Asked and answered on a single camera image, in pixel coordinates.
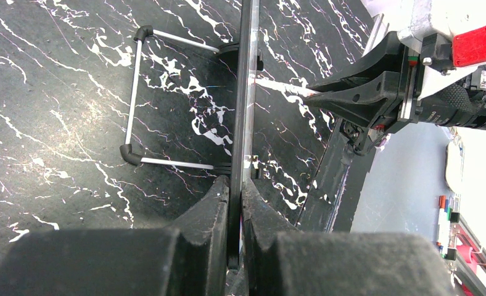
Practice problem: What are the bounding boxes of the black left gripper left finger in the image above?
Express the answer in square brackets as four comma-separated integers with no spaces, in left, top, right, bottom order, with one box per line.
[0,176,229,295]

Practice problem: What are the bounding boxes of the metal whiteboard stand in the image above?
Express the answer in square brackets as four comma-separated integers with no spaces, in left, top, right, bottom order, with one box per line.
[119,25,233,171]

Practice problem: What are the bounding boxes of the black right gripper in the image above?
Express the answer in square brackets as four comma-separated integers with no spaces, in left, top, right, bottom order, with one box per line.
[304,31,486,131]

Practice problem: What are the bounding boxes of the markers in background holder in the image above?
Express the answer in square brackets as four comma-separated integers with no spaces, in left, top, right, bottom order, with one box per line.
[435,195,458,260]

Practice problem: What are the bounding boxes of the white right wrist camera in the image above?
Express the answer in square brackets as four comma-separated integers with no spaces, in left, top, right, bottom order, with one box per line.
[396,0,486,101]

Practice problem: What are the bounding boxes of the black framed whiteboard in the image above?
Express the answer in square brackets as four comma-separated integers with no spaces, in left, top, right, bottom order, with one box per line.
[226,1,260,269]

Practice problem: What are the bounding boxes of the red capped whiteboard marker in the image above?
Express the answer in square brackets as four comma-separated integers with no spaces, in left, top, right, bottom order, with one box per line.
[254,78,320,97]

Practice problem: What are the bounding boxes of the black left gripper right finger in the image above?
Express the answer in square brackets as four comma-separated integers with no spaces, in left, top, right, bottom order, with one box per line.
[242,181,455,295]

